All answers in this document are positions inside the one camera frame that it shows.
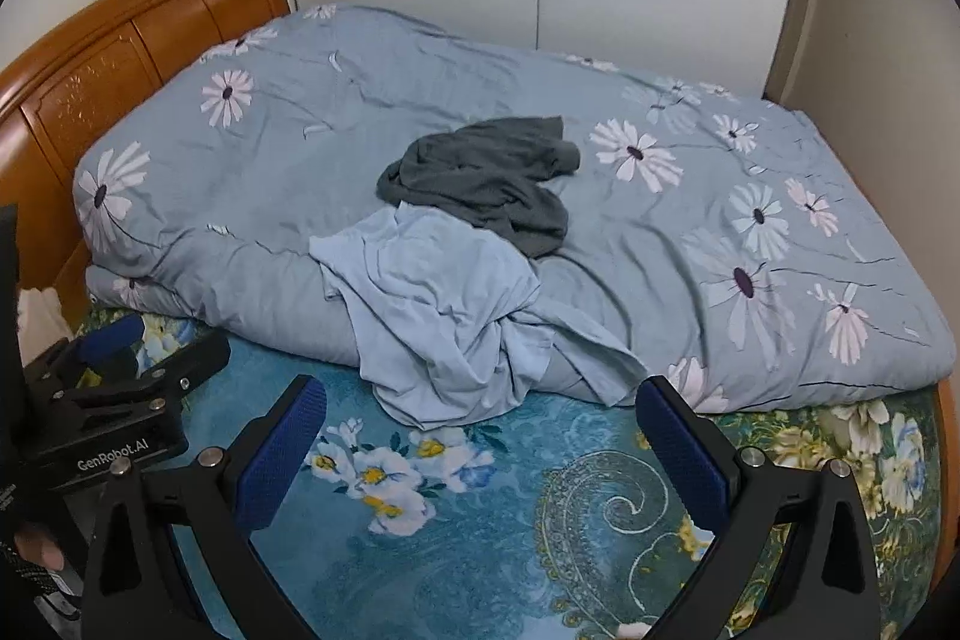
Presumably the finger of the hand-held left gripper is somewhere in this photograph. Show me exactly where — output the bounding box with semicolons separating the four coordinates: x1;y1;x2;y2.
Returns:
26;314;148;399
56;334;232;420

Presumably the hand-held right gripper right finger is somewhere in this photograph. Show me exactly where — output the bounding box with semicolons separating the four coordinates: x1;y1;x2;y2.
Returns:
636;374;880;640

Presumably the wooden headboard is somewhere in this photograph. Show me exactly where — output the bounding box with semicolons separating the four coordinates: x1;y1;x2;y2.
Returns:
0;0;293;330

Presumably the light blue printed t-shirt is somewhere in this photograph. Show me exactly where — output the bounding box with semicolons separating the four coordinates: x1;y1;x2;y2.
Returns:
309;201;650;429

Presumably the grey-blue daisy print duvet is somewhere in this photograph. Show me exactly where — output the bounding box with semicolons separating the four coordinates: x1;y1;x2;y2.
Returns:
73;2;958;413

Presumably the person's left hand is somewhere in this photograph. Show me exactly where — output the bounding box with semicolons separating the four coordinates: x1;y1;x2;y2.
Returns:
13;523;70;572

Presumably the white cloth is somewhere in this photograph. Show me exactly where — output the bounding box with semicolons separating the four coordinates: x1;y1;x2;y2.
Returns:
18;286;77;365

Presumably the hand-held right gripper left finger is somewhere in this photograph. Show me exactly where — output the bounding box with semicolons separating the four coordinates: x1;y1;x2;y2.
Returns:
81;374;328;640

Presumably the dark grey garment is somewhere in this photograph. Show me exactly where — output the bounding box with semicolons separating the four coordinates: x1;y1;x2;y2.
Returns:
376;115;583;259

